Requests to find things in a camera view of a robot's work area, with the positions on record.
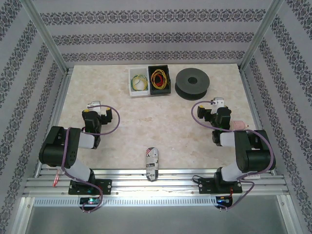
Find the left control board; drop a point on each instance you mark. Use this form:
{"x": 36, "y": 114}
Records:
{"x": 90, "y": 201}

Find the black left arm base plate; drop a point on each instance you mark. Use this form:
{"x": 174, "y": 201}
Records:
{"x": 104, "y": 186}

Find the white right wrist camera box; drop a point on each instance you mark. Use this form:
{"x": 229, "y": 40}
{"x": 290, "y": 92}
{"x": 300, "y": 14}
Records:
{"x": 218, "y": 102}

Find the control board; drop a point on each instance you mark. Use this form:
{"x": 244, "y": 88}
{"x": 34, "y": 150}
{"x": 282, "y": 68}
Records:
{"x": 90, "y": 201}
{"x": 223, "y": 200}

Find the right control board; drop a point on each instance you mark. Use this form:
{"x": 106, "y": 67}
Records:
{"x": 223, "y": 200}

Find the newspaper print case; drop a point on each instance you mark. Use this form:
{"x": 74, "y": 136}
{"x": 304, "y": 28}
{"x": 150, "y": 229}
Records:
{"x": 152, "y": 161}

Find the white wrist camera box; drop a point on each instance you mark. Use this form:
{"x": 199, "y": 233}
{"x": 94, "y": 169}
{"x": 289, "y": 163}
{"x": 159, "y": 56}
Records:
{"x": 95, "y": 106}
{"x": 218, "y": 102}

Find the aluminium frame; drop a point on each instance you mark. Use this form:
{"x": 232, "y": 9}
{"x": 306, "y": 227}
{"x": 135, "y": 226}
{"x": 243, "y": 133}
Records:
{"x": 170, "y": 186}

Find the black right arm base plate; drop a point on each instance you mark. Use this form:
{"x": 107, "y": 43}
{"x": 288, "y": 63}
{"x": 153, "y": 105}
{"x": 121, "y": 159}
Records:
{"x": 207, "y": 186}

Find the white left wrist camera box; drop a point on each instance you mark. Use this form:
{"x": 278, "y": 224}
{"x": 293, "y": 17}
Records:
{"x": 95, "y": 106}

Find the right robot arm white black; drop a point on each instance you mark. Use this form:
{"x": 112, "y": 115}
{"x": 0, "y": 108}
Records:
{"x": 256, "y": 156}

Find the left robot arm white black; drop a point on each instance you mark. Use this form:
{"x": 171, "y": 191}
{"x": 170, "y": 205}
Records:
{"x": 58, "y": 146}

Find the black plastic bin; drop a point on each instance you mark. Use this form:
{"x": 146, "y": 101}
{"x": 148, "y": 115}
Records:
{"x": 159, "y": 91}

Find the white plastic bin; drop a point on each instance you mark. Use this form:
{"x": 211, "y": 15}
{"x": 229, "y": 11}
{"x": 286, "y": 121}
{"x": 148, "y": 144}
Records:
{"x": 140, "y": 93}

